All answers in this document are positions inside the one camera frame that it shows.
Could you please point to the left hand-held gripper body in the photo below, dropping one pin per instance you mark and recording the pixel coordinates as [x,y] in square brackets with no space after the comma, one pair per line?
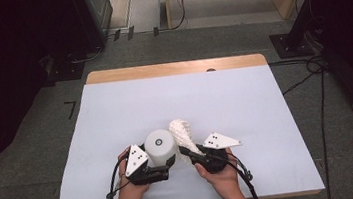
[136,161]

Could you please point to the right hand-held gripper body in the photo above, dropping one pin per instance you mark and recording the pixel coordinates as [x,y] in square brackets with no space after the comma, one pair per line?
[216,157]

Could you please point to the white cylindrical cup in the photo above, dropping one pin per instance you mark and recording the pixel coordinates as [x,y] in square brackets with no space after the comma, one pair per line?
[160,151]

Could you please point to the white waffle cloth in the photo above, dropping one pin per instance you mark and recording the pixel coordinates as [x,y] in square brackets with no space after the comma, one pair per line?
[183,134]

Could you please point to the person's right hand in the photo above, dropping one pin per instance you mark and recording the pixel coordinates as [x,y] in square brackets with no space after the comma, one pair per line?
[225,181]

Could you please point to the person's left hand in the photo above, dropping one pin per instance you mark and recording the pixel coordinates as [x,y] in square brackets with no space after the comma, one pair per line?
[131,193]

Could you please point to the white table cover sheet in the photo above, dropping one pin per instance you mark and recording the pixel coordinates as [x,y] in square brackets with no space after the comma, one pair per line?
[181,102]

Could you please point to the wooden table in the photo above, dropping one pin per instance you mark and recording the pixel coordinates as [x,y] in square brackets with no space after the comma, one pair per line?
[174,69]

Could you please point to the black stand base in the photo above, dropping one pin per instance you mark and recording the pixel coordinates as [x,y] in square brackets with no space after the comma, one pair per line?
[67,71]

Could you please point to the black cabinet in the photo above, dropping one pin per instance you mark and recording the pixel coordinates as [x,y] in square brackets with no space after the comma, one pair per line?
[95,21]

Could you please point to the black metal stand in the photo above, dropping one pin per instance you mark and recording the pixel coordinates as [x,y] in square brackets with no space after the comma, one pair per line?
[292,44]

